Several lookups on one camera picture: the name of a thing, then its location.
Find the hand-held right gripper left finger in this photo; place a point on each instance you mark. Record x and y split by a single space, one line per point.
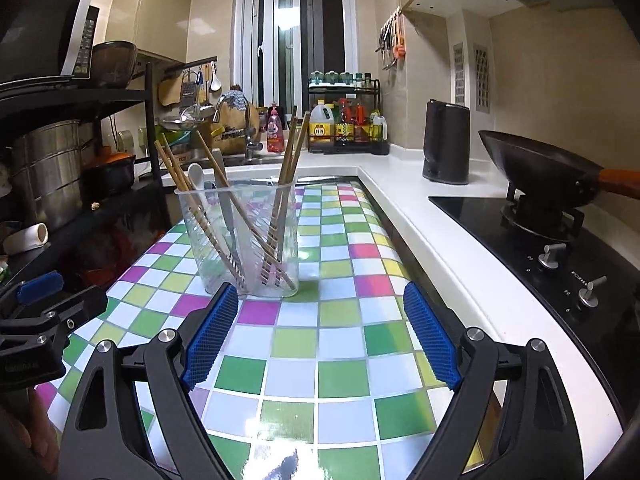
210 340

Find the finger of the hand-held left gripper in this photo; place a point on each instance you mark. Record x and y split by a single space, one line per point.
40 287
75 310

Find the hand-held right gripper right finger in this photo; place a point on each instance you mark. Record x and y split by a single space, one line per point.
432 340

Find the clear plastic utensil holder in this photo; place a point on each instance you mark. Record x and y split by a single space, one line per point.
291 230

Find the wooden chopstick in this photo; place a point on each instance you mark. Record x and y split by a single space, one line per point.
212 160
294 160
170 165
298 160
180 170
289 160

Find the person's left hand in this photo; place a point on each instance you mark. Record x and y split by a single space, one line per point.
20 435

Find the white roll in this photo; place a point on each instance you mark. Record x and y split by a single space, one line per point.
25 239

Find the red plastic bag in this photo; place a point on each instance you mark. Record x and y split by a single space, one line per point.
125 250

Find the black gas stove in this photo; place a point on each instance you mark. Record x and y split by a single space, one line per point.
505 255

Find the large steel stockpot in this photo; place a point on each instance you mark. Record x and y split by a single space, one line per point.
50 175

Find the black pot orange lid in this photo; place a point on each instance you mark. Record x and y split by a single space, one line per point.
107 175

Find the black burner grate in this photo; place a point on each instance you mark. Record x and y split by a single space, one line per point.
520 220

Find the black electric kettle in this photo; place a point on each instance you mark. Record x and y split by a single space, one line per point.
447 145

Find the green plastic basin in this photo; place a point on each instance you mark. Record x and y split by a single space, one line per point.
175 137

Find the steel faucet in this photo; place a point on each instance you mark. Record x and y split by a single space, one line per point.
248 140

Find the black spice rack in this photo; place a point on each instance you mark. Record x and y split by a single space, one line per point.
350 150

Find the black metal shelf rack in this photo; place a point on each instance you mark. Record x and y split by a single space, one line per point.
151 110

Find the red dish soap bottle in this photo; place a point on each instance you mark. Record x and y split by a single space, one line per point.
276 135

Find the row of sauce bottles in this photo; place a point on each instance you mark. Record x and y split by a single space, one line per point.
357 125

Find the wooden cutting board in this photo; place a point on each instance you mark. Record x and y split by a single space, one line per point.
170 92

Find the brown bowl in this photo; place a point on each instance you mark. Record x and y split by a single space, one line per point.
114 65

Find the plastic oil jug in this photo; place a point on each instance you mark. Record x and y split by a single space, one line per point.
321 127

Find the knitted dish cloth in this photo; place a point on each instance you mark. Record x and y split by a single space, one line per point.
237 100

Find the steel grater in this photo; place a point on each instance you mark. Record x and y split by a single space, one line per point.
188 91

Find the microwave oven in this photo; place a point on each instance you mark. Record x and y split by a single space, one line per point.
35 40

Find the white hanging ladle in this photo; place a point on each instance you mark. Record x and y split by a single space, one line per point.
215 82

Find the row of green-lid spice jars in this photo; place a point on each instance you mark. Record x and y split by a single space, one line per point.
330 78

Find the hanging kitchen tools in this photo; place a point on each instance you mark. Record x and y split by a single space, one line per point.
395 45

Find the white framed window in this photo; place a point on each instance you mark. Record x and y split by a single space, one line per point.
280 35

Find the white wall vent grille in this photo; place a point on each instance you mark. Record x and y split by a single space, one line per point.
480 77
458 75

